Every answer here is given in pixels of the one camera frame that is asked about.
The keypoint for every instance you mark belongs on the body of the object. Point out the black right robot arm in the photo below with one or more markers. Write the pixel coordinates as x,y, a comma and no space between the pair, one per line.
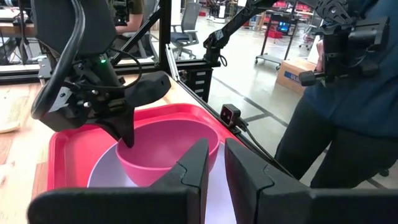
62,25

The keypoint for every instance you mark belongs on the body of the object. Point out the small black table-edge camera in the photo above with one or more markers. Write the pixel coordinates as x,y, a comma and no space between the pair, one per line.
229,115

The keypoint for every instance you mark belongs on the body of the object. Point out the lavender round plate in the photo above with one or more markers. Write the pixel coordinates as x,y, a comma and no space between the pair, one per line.
105,174

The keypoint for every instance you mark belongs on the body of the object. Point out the black wheeled cart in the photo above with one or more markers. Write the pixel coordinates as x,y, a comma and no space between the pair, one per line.
267,59

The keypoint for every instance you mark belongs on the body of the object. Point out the person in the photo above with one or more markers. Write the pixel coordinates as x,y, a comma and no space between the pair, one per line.
357,102
132,26

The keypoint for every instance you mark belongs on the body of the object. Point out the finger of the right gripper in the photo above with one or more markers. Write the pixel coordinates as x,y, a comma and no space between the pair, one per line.
149,88
124,127

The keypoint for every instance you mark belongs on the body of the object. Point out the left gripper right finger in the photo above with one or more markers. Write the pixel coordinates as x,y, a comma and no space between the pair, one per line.
280,202

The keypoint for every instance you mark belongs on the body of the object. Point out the grey office chair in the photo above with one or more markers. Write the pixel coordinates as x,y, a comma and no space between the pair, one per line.
189,18

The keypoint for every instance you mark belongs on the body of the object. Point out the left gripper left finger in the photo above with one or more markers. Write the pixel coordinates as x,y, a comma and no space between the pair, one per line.
174,202

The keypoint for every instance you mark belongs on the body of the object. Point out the black drawer cabinet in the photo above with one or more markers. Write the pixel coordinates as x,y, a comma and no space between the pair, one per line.
199,84

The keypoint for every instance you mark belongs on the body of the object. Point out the brown cardboard box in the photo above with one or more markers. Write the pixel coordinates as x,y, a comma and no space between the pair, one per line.
292,76

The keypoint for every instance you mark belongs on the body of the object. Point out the dark pink bowl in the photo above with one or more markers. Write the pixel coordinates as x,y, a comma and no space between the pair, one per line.
161,146

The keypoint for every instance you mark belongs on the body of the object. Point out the red plastic serving tray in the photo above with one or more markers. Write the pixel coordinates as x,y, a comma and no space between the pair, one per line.
77,155

